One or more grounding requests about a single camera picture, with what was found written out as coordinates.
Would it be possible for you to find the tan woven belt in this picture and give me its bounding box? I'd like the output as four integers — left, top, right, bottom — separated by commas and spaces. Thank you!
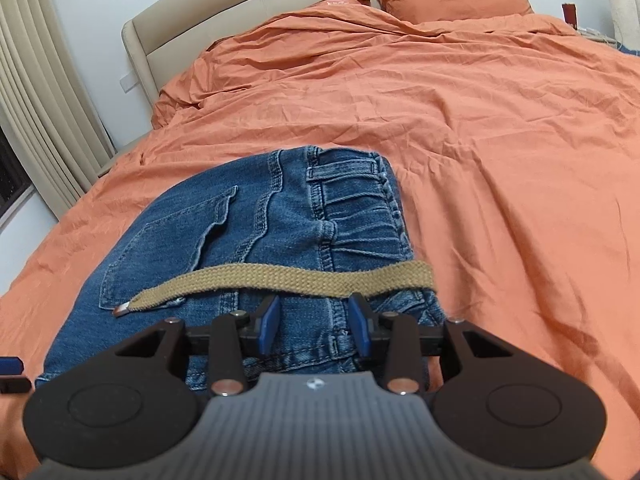
113, 260, 436, 318

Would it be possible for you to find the dark framed window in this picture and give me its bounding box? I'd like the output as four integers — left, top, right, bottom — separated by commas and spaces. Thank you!
0, 131, 34, 228

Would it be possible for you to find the beige bedside cabinet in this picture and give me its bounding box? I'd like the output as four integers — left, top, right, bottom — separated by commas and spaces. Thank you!
98, 134, 149, 178

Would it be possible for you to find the orange duvet cover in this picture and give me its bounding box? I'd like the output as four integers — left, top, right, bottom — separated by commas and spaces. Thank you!
1, 3, 639, 479

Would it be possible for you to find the beige pleated curtain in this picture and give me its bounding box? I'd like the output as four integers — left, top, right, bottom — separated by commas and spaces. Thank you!
1, 0, 115, 218

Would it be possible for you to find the beige upholstered headboard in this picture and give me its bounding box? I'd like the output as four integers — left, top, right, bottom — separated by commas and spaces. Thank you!
120, 0, 526, 106

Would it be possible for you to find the right bedside table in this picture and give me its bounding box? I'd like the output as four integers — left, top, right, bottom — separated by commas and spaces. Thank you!
577, 27, 618, 50

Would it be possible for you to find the dark red cup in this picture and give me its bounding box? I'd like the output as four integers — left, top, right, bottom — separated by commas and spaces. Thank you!
562, 2, 578, 29

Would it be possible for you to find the white and blue hanging garment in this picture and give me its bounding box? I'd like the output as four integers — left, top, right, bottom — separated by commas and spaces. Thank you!
596, 0, 640, 57

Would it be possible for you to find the white wall socket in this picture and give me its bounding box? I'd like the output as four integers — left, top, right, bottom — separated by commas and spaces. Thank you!
119, 72, 139, 93

